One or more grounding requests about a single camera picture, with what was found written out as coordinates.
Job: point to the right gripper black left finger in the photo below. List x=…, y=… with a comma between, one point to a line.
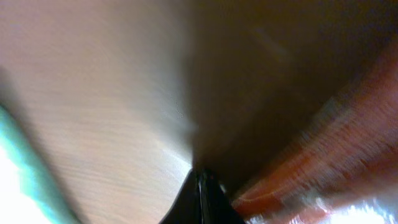
x=186, y=208

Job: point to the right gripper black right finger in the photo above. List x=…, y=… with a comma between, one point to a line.
x=215, y=206

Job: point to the teal wet wipes pack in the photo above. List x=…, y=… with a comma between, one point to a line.
x=29, y=193

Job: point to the orange chocolate bar wrapper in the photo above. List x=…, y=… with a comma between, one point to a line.
x=343, y=168

